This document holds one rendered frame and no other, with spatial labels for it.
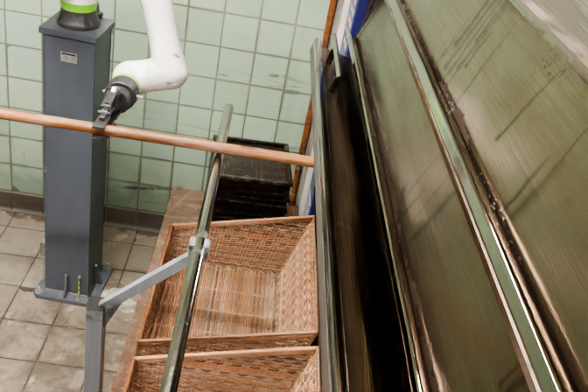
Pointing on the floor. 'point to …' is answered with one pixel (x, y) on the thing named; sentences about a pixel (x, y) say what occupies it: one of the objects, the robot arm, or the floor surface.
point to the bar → (95, 353)
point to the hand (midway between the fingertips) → (101, 129)
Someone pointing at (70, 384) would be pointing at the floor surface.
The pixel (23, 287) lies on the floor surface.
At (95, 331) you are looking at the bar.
